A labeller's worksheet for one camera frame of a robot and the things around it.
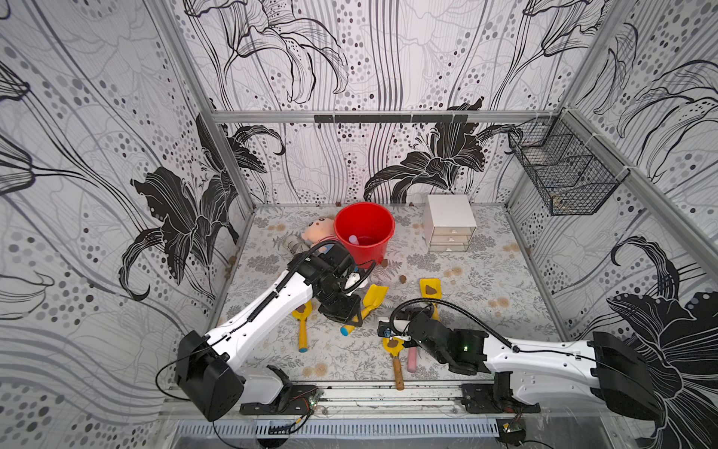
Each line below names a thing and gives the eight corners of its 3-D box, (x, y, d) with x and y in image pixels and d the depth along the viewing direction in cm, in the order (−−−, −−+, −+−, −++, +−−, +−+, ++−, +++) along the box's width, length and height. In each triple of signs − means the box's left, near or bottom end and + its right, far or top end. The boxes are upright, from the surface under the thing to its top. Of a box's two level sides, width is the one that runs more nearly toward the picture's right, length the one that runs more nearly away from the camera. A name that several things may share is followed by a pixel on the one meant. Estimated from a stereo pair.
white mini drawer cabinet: (427, 253, 106) (434, 228, 94) (421, 220, 116) (427, 195, 105) (467, 252, 105) (479, 228, 94) (458, 220, 116) (467, 194, 105)
